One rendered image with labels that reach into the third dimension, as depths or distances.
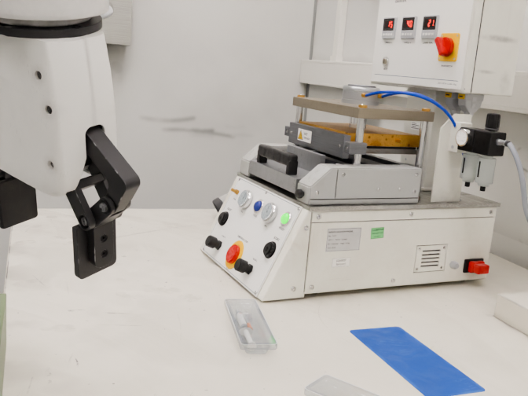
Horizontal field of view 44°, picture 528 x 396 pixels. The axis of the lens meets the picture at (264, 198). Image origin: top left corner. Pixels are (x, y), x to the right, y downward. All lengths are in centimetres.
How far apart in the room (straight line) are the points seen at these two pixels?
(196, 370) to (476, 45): 82
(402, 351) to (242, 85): 187
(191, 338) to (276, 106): 190
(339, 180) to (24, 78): 86
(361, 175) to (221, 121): 158
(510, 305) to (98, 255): 94
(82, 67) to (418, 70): 112
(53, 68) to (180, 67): 231
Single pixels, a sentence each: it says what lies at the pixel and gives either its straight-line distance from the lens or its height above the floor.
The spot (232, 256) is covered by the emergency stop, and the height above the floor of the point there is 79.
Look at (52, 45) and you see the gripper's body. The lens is 39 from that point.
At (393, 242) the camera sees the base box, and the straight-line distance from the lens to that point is 130.
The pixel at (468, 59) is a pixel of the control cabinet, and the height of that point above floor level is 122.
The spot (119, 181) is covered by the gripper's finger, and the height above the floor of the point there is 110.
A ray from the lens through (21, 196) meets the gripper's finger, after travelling 52.
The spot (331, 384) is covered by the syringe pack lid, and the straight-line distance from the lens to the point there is 89.
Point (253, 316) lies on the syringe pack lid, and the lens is 107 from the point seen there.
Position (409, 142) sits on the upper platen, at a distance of 136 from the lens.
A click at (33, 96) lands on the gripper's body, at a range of 41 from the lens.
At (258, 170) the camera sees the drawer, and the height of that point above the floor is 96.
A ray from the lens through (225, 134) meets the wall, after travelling 276.
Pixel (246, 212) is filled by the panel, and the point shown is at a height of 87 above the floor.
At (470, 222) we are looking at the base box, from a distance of 141.
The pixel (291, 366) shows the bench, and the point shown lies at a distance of 97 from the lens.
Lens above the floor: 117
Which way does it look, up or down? 12 degrees down
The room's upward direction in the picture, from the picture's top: 5 degrees clockwise
